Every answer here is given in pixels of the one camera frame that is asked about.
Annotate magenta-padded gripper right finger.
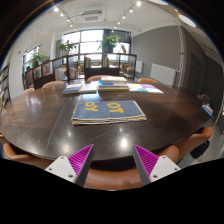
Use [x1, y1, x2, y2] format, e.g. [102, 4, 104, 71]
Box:
[132, 144, 181, 187]

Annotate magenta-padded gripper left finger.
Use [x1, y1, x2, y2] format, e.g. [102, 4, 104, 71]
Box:
[45, 143, 95, 187]

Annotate grey towel with yellow letters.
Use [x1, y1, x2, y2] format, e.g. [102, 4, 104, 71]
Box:
[71, 99, 148, 126]

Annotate purple and white book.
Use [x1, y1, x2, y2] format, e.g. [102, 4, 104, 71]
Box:
[139, 83, 164, 95]

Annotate white illustrated book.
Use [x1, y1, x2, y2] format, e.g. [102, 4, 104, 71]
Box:
[127, 83, 149, 93]

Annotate large book with blue cover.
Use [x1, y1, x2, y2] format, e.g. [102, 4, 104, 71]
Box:
[97, 79, 130, 93]

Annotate beige hardcover book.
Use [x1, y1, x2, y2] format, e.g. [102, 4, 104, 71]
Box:
[99, 75, 128, 84]

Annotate dark room divider shelf unit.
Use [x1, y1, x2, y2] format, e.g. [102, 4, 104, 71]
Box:
[23, 52, 138, 90]

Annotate potted plant by window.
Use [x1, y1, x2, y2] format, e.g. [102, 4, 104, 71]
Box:
[28, 51, 48, 69]

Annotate small potted plant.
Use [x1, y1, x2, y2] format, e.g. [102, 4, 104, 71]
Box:
[59, 39, 77, 56]

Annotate large potted plant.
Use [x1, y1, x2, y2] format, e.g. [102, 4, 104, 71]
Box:
[98, 33, 122, 54]

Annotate ceiling spot lights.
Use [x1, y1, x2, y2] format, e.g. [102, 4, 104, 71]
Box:
[53, 1, 143, 30]

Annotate round white ceiling lamp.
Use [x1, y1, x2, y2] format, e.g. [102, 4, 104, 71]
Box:
[177, 13, 198, 28]

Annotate ceiling air conditioner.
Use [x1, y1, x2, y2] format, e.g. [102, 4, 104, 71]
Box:
[79, 9, 107, 23]

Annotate wall bookshelf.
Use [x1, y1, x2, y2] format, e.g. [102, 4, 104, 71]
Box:
[0, 64, 11, 111]

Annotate small white wall radiator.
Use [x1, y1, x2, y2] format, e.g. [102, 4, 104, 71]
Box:
[134, 60, 144, 74]

